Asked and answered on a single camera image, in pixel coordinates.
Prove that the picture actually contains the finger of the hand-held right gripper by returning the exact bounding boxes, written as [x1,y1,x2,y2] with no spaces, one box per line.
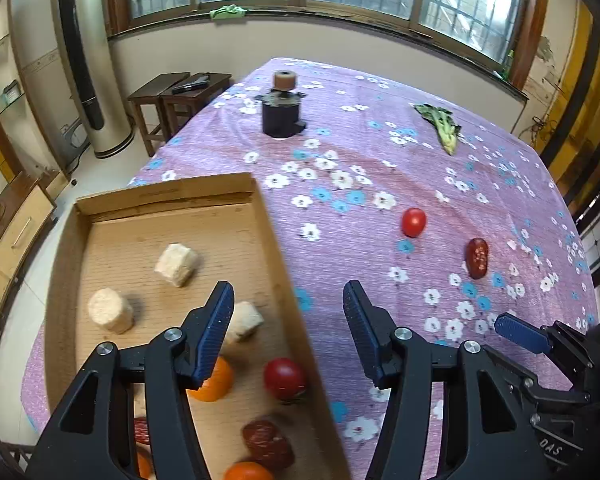
[494,311,597,377]
[484,350,592,414]

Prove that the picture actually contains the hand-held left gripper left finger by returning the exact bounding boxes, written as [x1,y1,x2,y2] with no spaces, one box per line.
[25,280,236,480]

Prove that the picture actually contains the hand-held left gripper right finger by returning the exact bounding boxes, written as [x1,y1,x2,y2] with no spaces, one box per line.
[342,280,553,480]

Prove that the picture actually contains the small white food chunk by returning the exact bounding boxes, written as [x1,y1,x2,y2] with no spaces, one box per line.
[224,301,265,343]

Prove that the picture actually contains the orange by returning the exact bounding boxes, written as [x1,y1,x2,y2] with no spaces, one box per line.
[187,355,235,403]
[223,461,276,480]

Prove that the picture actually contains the red tomato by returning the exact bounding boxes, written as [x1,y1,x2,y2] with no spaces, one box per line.
[263,357,309,402]
[401,207,427,238]

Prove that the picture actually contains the angular white food chunk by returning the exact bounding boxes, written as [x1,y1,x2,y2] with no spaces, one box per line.
[154,242,201,288]

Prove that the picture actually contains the cylindrical white food chunk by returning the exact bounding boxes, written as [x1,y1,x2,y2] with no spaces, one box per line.
[87,287,135,335]

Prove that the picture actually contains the wrinkled red date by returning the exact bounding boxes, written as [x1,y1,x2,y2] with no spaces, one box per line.
[241,420,296,471]

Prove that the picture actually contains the cardboard box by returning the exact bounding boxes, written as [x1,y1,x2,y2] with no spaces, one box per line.
[44,172,353,480]

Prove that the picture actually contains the smooth dark red date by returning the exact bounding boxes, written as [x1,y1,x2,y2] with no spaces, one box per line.
[465,237,490,281]

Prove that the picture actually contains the purple floral tablecloth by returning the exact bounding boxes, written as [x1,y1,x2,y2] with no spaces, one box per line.
[22,56,600,480]

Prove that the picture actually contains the green leafy vegetable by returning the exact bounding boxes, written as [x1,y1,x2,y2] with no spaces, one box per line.
[412,102,463,156]

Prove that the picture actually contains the low wooden cabinet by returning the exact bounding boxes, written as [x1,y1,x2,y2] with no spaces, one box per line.
[0,170,58,341]

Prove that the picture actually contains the black grinder with wooden knob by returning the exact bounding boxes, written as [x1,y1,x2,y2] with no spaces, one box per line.
[254,70,308,139]

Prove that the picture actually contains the black remote control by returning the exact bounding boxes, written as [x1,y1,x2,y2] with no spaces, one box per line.
[172,74,210,95]

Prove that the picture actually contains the dark wooden stool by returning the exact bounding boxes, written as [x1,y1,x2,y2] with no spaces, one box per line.
[127,72,191,157]
[161,73,232,133]

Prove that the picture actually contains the tower air conditioner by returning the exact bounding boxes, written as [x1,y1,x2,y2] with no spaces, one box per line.
[50,0,135,160]

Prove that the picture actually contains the green cloth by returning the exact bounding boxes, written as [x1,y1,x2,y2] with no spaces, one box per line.
[209,4,248,21]

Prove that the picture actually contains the tangled wall cable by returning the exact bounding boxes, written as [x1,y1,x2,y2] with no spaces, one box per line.
[530,110,556,136]

